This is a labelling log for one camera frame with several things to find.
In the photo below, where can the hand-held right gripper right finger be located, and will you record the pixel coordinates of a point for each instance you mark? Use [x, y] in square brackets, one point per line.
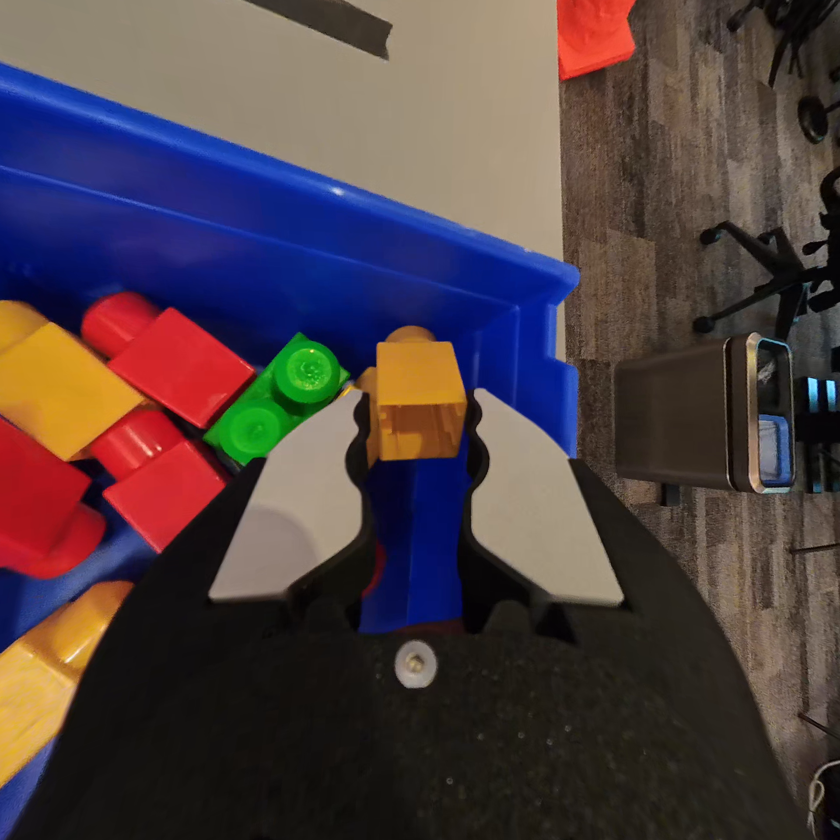
[544, 512]

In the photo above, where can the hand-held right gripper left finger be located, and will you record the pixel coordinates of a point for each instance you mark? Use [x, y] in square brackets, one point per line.
[295, 512]

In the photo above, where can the yellow toy block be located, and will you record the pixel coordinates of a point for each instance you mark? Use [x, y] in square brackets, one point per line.
[420, 394]

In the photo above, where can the pile of colourful toy blocks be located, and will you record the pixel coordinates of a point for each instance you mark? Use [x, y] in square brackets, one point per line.
[177, 367]

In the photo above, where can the blue plastic bin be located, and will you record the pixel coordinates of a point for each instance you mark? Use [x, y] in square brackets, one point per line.
[262, 249]

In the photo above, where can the black office chair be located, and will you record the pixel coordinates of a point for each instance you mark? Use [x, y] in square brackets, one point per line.
[794, 39]
[781, 269]

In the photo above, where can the orange traffic cone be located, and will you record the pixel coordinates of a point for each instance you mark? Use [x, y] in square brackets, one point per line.
[590, 33]

